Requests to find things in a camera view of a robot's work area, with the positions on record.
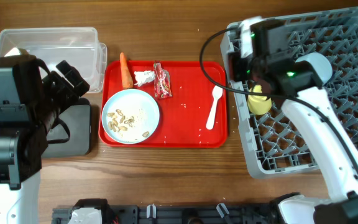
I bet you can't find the white plastic spoon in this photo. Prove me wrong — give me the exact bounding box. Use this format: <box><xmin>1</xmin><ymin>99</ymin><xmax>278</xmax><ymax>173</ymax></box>
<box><xmin>206</xmin><ymin>86</ymin><xmax>223</xmax><ymax>130</ymax></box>

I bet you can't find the yellow plastic cup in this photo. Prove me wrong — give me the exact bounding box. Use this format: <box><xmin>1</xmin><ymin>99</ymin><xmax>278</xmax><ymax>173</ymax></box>
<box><xmin>247</xmin><ymin>95</ymin><xmax>272</xmax><ymax>115</ymax></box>

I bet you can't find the light blue bowl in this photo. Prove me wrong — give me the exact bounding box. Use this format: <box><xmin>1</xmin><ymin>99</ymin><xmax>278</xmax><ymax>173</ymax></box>
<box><xmin>295</xmin><ymin>52</ymin><xmax>333</xmax><ymax>85</ymax></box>

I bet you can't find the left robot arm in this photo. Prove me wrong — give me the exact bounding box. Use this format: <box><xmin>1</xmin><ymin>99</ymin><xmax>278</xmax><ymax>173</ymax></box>
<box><xmin>0</xmin><ymin>55</ymin><xmax>90</xmax><ymax>223</ymax></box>

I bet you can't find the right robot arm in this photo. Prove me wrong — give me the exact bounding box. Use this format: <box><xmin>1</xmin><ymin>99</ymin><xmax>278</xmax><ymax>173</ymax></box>
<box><xmin>227</xmin><ymin>17</ymin><xmax>358</xmax><ymax>223</ymax></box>

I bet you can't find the grey dishwasher rack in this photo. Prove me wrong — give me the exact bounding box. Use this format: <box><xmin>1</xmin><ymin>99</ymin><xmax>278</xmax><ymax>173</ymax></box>
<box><xmin>220</xmin><ymin>7</ymin><xmax>358</xmax><ymax>179</ymax></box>

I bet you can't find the black tray bin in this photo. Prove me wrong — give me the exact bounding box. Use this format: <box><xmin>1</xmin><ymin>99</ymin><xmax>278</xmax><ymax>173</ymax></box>
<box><xmin>42</xmin><ymin>98</ymin><xmax>91</xmax><ymax>159</ymax></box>

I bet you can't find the clear plastic bin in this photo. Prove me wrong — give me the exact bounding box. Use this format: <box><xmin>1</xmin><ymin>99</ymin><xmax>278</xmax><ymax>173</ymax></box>
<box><xmin>0</xmin><ymin>27</ymin><xmax>108</xmax><ymax>93</ymax></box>

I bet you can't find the orange carrot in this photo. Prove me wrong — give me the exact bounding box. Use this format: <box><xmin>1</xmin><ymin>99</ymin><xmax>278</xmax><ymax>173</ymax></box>
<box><xmin>119</xmin><ymin>52</ymin><xmax>134</xmax><ymax>89</ymax></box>

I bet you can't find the red plastic tray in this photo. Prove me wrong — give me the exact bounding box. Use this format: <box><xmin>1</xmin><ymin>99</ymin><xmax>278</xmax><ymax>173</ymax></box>
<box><xmin>98</xmin><ymin>60</ymin><xmax>227</xmax><ymax>148</ymax></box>

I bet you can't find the light blue plate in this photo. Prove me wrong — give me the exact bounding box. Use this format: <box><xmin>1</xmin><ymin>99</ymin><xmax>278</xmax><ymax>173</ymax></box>
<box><xmin>101</xmin><ymin>89</ymin><xmax>160</xmax><ymax>144</ymax></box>

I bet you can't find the crumpled white tissue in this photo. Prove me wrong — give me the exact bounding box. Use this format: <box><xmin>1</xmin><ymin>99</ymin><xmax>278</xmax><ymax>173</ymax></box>
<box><xmin>134</xmin><ymin>70</ymin><xmax>155</xmax><ymax>86</ymax></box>

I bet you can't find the red snack wrapper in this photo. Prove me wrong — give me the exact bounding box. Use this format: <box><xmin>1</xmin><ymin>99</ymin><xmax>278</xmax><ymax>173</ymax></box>
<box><xmin>154</xmin><ymin>62</ymin><xmax>173</xmax><ymax>99</ymax></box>

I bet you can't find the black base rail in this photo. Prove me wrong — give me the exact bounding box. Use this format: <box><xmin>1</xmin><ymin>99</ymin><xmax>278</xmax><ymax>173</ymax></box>
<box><xmin>52</xmin><ymin>198</ymin><xmax>280</xmax><ymax>224</ymax></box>

